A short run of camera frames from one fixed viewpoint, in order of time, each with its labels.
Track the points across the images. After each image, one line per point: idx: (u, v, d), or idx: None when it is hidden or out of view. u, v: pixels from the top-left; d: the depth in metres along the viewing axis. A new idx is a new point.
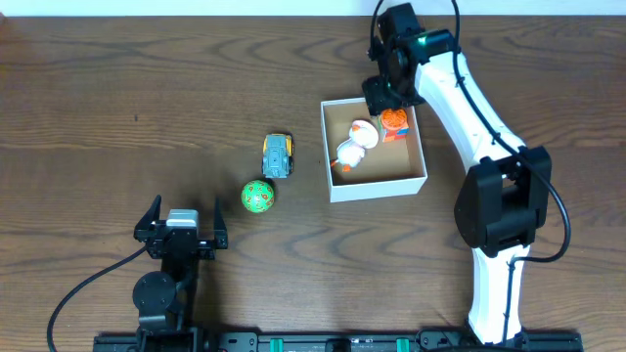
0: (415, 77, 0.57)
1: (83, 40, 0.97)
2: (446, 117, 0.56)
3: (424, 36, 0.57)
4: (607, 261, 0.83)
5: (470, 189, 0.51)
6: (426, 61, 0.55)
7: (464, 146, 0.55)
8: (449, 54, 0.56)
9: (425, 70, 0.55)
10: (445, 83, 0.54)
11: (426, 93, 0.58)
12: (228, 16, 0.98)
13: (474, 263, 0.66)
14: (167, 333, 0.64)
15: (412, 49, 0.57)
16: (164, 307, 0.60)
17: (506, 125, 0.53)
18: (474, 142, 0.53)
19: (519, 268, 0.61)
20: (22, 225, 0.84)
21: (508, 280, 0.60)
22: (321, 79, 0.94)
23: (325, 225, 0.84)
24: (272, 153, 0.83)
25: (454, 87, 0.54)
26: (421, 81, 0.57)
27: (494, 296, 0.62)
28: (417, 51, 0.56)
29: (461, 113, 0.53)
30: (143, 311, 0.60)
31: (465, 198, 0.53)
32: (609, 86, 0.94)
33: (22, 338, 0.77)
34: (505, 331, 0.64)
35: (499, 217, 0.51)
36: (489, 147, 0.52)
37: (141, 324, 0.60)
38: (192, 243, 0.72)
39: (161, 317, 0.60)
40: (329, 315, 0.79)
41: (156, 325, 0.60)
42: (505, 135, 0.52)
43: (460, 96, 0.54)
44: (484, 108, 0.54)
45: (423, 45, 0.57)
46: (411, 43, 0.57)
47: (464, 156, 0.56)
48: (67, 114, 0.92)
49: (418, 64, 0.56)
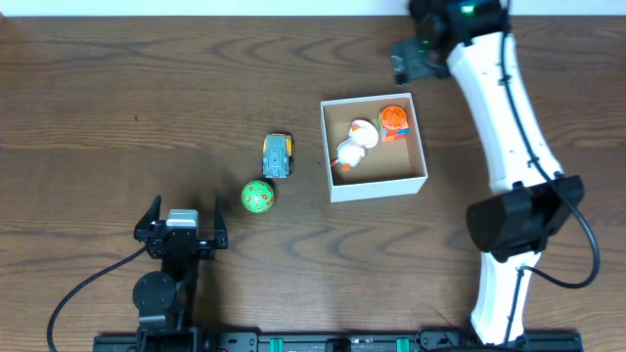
0: (455, 57, 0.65)
1: (83, 41, 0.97)
2: (483, 117, 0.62)
3: (469, 4, 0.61)
4: (607, 261, 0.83)
5: (496, 209, 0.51)
6: (469, 43, 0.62)
7: (495, 155, 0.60)
8: (497, 37, 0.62)
9: (469, 55, 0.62)
10: (488, 78, 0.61)
11: (469, 83, 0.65)
12: (228, 16, 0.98)
13: (482, 264, 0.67)
14: (167, 333, 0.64)
15: (452, 13, 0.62)
16: (164, 307, 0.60)
17: (545, 144, 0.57)
18: (509, 154, 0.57)
19: (527, 275, 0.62)
20: (22, 225, 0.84)
21: (516, 285, 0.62)
22: (321, 78, 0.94)
23: (325, 225, 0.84)
24: (272, 153, 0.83)
25: (498, 85, 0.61)
26: (463, 66, 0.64)
27: (500, 298, 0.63)
28: (457, 18, 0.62)
29: (500, 117, 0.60)
30: (143, 311, 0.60)
31: (485, 210, 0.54)
32: (609, 86, 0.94)
33: (22, 338, 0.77)
34: (508, 334, 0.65)
35: (517, 234, 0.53)
36: (524, 167, 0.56)
37: (141, 324, 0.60)
38: (192, 242, 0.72)
39: (160, 316, 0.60)
40: (329, 315, 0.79)
41: (157, 325, 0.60)
42: (542, 158, 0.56)
43: (502, 96, 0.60)
44: (525, 121, 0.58)
45: (467, 13, 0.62)
46: (452, 7, 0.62)
47: (492, 168, 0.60)
48: (67, 114, 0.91)
49: (459, 41, 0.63)
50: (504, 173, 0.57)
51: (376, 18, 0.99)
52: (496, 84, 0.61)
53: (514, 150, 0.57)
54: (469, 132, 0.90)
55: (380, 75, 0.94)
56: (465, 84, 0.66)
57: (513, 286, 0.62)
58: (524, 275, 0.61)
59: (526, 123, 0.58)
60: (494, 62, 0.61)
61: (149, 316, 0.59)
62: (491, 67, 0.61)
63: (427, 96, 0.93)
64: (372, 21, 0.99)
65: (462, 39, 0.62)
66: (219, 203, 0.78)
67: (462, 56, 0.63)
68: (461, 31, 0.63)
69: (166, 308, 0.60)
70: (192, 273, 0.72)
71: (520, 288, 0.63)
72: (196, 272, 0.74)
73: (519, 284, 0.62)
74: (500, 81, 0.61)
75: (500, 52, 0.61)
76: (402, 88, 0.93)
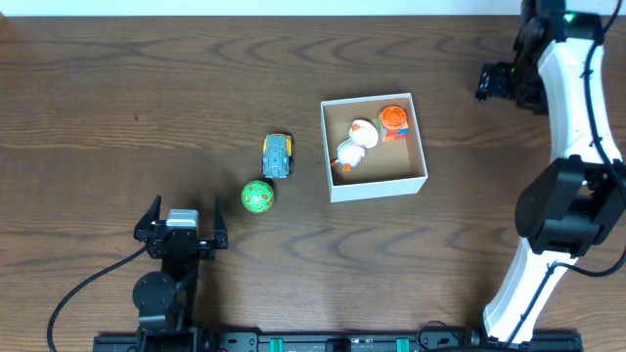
0: (546, 51, 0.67)
1: (83, 41, 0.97)
2: (556, 103, 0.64)
3: (571, 15, 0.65)
4: (608, 261, 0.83)
5: (548, 179, 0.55)
6: (561, 41, 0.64)
7: (560, 135, 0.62)
8: (589, 42, 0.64)
9: (558, 49, 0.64)
10: (571, 70, 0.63)
11: (549, 73, 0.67)
12: (228, 16, 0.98)
13: (514, 256, 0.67)
14: (168, 334, 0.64)
15: (555, 22, 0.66)
16: (164, 307, 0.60)
17: (609, 134, 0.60)
18: (574, 135, 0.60)
19: (558, 275, 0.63)
20: (22, 225, 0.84)
21: (542, 282, 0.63)
22: (320, 78, 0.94)
23: (325, 225, 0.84)
24: (272, 153, 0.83)
25: (578, 77, 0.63)
26: (550, 59, 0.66)
27: (520, 293, 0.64)
28: (558, 25, 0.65)
29: (574, 104, 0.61)
30: (143, 311, 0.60)
31: (538, 187, 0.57)
32: (611, 86, 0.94)
33: (21, 338, 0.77)
34: (514, 334, 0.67)
35: (560, 217, 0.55)
36: (586, 148, 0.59)
37: (142, 324, 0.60)
38: (192, 242, 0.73)
39: (160, 316, 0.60)
40: (329, 315, 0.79)
41: (157, 325, 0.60)
42: (604, 143, 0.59)
43: (580, 87, 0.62)
44: (597, 110, 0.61)
45: (567, 22, 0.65)
46: (558, 18, 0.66)
47: (556, 150, 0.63)
48: (67, 113, 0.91)
49: (553, 41, 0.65)
50: (567, 149, 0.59)
51: (376, 18, 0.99)
52: (577, 75, 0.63)
53: (579, 131, 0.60)
54: (470, 132, 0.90)
55: (380, 75, 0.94)
56: (545, 74, 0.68)
57: (538, 283, 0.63)
58: (555, 274, 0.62)
59: (598, 111, 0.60)
60: (580, 58, 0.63)
61: (149, 317, 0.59)
62: (577, 63, 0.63)
63: (427, 96, 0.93)
64: (373, 21, 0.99)
65: (557, 37, 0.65)
66: (219, 203, 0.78)
67: (552, 47, 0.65)
68: (559, 31, 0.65)
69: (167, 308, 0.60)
70: (191, 273, 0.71)
71: (546, 286, 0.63)
72: (196, 272, 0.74)
73: (546, 281, 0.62)
74: (582, 73, 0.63)
75: (589, 52, 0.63)
76: (402, 88, 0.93)
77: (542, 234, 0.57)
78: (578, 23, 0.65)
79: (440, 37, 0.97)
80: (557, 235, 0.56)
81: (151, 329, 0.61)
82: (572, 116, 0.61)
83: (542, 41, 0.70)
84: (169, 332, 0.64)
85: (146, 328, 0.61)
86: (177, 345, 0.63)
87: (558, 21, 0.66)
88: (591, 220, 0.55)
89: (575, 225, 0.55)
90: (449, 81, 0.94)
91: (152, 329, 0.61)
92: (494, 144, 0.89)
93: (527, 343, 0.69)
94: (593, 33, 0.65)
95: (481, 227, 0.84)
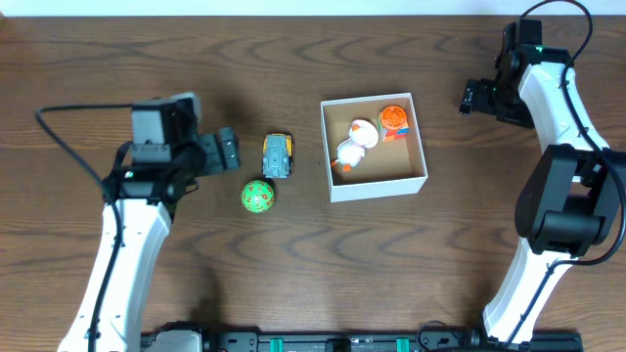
0: (523, 76, 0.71)
1: (83, 40, 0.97)
2: (541, 110, 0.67)
3: (541, 48, 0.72)
4: (608, 262, 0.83)
5: (543, 167, 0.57)
6: (537, 64, 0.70)
7: (549, 134, 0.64)
8: (560, 66, 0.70)
9: (534, 69, 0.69)
10: (549, 82, 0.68)
11: (530, 92, 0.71)
12: (228, 16, 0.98)
13: (514, 256, 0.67)
14: (153, 163, 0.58)
15: (529, 55, 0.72)
16: (163, 108, 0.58)
17: (594, 128, 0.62)
18: (561, 129, 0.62)
19: (557, 275, 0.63)
20: (22, 225, 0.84)
21: (543, 282, 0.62)
22: (320, 79, 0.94)
23: (325, 225, 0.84)
24: (272, 153, 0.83)
25: (556, 87, 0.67)
26: (527, 81, 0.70)
27: (520, 294, 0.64)
28: (534, 56, 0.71)
29: (556, 104, 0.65)
30: (137, 107, 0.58)
31: (533, 182, 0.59)
32: (610, 86, 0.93)
33: (22, 337, 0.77)
34: (514, 334, 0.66)
35: (560, 208, 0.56)
36: (574, 137, 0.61)
37: (135, 128, 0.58)
38: (197, 124, 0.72)
39: (157, 111, 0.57)
40: (329, 315, 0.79)
41: (153, 123, 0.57)
42: (590, 132, 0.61)
43: (559, 93, 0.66)
44: (578, 109, 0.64)
45: (539, 52, 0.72)
46: (530, 50, 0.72)
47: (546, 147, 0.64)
48: (67, 114, 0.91)
49: (530, 65, 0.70)
50: (558, 141, 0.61)
51: (377, 17, 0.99)
52: (555, 86, 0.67)
53: (565, 126, 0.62)
54: (470, 132, 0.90)
55: (380, 75, 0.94)
56: (526, 98, 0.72)
57: (538, 283, 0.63)
58: (555, 274, 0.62)
59: (579, 110, 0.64)
60: (556, 74, 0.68)
61: (143, 110, 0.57)
62: (553, 76, 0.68)
63: (427, 96, 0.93)
64: (373, 21, 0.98)
65: (531, 61, 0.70)
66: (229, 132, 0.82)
67: (528, 70, 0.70)
68: (534, 60, 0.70)
69: (163, 111, 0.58)
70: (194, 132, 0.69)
71: (546, 286, 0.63)
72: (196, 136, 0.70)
73: (546, 282, 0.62)
74: (558, 85, 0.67)
75: (561, 69, 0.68)
76: (402, 88, 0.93)
77: (543, 229, 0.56)
78: (548, 53, 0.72)
79: (440, 37, 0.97)
80: (558, 230, 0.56)
81: (142, 137, 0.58)
82: (556, 115, 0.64)
83: (518, 73, 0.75)
84: (154, 158, 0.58)
85: (137, 138, 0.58)
86: (153, 171, 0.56)
87: (531, 51, 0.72)
88: (589, 215, 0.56)
89: (575, 220, 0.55)
90: (449, 81, 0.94)
91: (144, 140, 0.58)
92: (494, 145, 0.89)
93: (527, 344, 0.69)
94: (562, 61, 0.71)
95: (481, 226, 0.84)
